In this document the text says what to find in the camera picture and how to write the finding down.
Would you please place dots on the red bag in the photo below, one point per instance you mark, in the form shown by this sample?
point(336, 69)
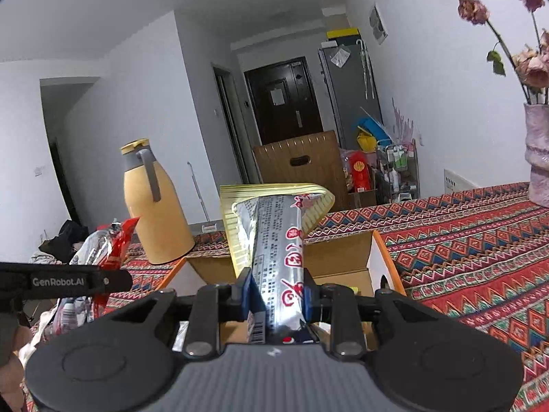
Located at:
point(359, 171)

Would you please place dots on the red patterned tablecloth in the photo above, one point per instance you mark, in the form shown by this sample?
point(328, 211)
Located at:
point(472, 266)

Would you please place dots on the wall poster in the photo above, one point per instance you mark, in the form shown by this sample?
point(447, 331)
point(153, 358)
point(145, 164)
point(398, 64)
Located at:
point(378, 23)

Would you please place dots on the red silver snack packet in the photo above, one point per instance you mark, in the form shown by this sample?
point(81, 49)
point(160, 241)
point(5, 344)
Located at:
point(101, 244)

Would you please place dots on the dark entrance door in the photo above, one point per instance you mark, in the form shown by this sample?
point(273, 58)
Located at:
point(266, 120)

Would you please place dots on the large silver striped seed packet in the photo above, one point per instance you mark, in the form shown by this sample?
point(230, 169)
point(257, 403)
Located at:
point(278, 266)

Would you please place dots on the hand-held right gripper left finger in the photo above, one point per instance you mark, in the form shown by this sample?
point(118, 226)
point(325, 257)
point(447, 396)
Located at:
point(248, 296)

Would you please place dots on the yellow box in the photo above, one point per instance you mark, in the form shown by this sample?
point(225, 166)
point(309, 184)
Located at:
point(343, 33)

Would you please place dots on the blue plastic item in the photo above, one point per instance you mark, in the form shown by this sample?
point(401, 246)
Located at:
point(373, 126)

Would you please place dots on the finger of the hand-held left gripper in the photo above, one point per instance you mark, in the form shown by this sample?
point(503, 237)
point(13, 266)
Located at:
point(113, 281)

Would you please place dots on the dark clothes pile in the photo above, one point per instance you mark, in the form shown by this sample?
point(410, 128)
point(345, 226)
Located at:
point(64, 240)

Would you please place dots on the purple wall sticker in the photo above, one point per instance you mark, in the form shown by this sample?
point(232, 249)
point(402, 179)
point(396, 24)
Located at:
point(405, 124)

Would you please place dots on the folded white umbrella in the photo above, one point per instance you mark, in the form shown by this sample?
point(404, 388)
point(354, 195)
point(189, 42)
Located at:
point(365, 68)

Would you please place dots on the white wall fixture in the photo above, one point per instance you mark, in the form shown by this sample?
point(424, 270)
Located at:
point(459, 182)

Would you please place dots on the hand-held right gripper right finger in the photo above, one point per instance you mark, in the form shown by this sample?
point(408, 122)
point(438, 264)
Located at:
point(312, 304)

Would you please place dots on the dried pink rose bouquet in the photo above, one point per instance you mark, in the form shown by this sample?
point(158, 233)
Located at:
point(474, 8)

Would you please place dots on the orange cardboard box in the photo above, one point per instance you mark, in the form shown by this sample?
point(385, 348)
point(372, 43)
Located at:
point(334, 261)

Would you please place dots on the person's left hand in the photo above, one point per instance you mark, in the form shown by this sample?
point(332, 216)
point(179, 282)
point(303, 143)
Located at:
point(10, 380)

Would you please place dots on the yellow bag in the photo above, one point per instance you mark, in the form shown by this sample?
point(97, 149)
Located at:
point(366, 142)

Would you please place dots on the grey refrigerator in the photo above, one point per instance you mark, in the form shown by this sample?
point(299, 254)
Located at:
point(347, 103)

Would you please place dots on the yellow thermos jug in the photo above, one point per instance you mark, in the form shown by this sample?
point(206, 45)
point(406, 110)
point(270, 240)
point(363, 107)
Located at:
point(154, 219)

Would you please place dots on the pink textured vase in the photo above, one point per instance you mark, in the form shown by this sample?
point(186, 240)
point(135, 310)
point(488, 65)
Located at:
point(538, 154)

